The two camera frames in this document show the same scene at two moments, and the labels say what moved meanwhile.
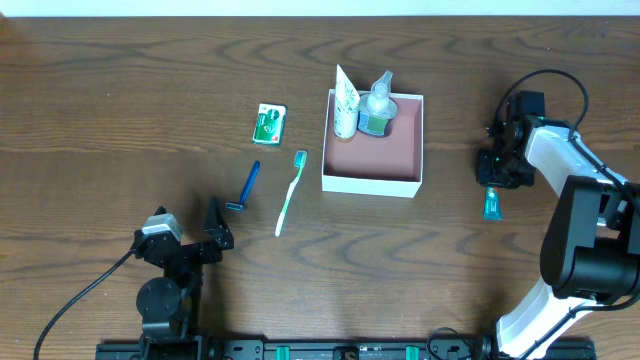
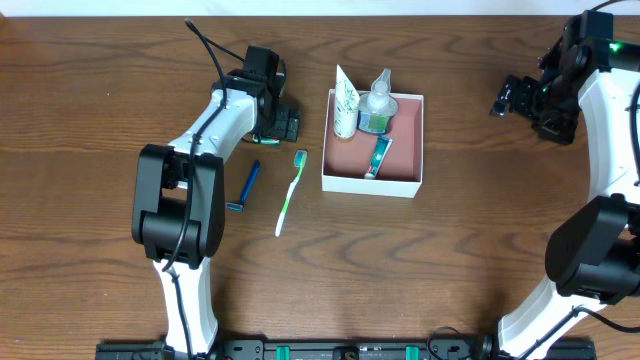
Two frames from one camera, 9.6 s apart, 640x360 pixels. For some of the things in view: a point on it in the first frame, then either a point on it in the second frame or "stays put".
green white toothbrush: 299,160 stays put
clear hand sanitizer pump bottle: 377,107 stays put
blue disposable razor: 240,206 stays put
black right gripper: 493,171 → 516,96
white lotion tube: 346,107 stays put
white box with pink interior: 389,165 stays put
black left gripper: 189,251 → 286,125
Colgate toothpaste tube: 492,204 → 378,156
